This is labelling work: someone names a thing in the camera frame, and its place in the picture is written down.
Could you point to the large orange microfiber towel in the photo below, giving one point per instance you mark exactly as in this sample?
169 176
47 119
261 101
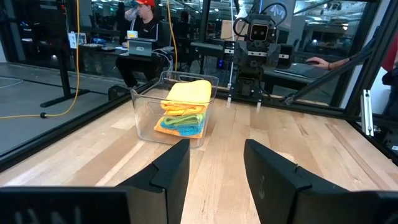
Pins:
189 93

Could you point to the person's forearm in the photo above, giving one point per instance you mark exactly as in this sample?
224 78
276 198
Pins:
340 63

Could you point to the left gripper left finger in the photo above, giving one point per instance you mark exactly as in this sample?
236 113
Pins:
155 196

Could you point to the person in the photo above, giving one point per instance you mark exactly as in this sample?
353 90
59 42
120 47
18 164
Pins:
146 31
392 68

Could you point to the clear plastic bin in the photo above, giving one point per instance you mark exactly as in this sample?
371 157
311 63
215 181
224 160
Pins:
143 118

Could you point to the black desk stand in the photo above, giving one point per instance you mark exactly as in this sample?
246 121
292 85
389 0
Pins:
63 77

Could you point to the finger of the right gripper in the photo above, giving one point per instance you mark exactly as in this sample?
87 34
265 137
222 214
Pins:
285 56
229 51

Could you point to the person's hand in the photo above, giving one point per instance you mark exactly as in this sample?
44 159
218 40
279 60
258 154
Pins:
318 63

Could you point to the dark grey laptop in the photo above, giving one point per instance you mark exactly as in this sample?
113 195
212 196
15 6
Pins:
298 71

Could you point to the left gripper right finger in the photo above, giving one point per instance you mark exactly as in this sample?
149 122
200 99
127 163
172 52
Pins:
286 193

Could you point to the silver laptop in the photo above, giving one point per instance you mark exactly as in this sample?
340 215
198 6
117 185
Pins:
140 47

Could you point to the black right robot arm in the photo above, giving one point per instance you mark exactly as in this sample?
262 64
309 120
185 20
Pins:
248 81

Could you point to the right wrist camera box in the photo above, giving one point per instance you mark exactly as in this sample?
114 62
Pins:
258 31

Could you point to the silver frame bracket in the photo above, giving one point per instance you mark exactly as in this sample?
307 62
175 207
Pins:
367 112

